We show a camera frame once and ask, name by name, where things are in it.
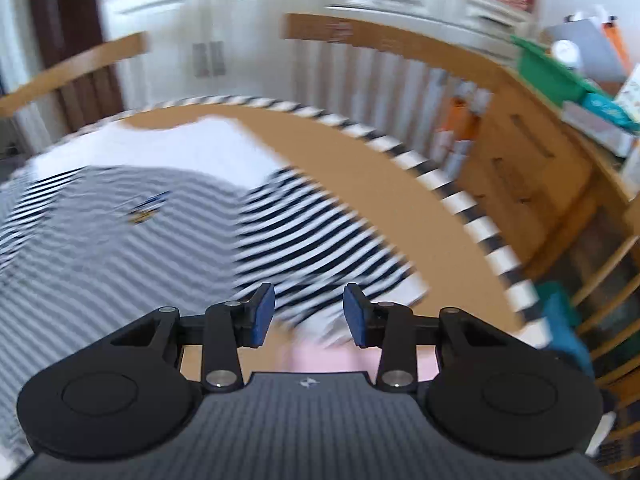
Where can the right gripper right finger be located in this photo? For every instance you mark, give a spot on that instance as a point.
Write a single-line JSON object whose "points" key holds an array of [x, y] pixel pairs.
{"points": [[390, 328]]}

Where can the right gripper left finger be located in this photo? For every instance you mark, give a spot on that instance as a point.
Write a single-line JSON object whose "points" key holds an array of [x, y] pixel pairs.
{"points": [[229, 326]]}

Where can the black white striped sweater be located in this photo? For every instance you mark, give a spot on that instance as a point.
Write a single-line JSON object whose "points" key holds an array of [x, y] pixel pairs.
{"points": [[115, 223]]}

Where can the folded pink cloth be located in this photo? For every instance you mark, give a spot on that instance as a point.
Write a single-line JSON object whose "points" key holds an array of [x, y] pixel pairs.
{"points": [[305, 357]]}

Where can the wooden sideboard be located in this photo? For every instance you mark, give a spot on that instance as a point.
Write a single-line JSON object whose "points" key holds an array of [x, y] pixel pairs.
{"points": [[540, 180]]}

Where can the wooden chair right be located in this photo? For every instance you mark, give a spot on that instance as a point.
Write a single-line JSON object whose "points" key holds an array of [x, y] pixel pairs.
{"points": [[608, 302]]}

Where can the wooden chair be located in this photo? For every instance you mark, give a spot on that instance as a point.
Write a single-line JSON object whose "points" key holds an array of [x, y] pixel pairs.
{"points": [[389, 78], [608, 302], [85, 83]]}

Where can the wooden chair middle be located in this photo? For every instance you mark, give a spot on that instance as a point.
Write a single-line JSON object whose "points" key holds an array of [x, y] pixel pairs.
{"points": [[389, 78]]}

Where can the white cabinet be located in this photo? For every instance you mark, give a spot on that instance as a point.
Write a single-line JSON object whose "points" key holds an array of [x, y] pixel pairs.
{"points": [[205, 47]]}

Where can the wooden chair left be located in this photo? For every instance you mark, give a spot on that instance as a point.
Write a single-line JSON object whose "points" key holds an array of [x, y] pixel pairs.
{"points": [[85, 83]]}

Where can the green plastic tray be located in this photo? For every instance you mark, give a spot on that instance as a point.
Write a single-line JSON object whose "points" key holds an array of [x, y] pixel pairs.
{"points": [[549, 77]]}

